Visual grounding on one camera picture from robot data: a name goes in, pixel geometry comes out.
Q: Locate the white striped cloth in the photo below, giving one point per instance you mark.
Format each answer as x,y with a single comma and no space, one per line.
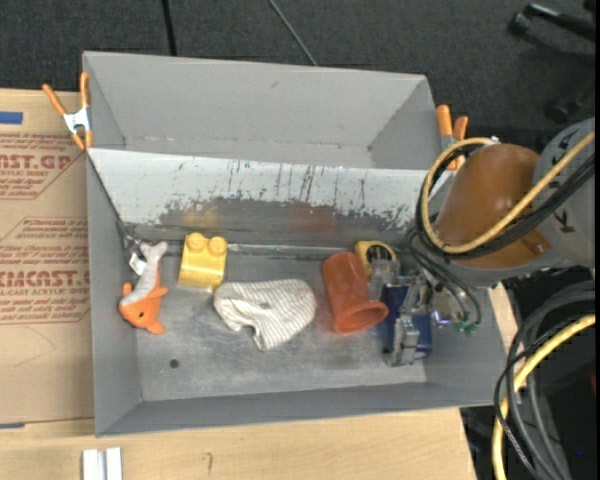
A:
270,310

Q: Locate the brown cardboard board red print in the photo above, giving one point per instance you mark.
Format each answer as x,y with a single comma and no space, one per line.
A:
40,318

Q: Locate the grey metal bin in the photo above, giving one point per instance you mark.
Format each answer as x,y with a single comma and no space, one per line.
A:
260,368

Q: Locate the orange and white toy fish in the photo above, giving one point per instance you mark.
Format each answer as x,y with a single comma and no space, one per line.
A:
142,308

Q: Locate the yellow toy brick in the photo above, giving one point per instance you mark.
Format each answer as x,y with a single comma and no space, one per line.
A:
202,268

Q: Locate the orange plastic cup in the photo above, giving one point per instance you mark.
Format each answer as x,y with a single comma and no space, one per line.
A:
350,293

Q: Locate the yellow and black tape measure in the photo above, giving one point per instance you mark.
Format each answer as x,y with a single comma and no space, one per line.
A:
365,253

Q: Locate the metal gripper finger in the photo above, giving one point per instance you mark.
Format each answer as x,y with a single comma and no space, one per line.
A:
384,274
404,340

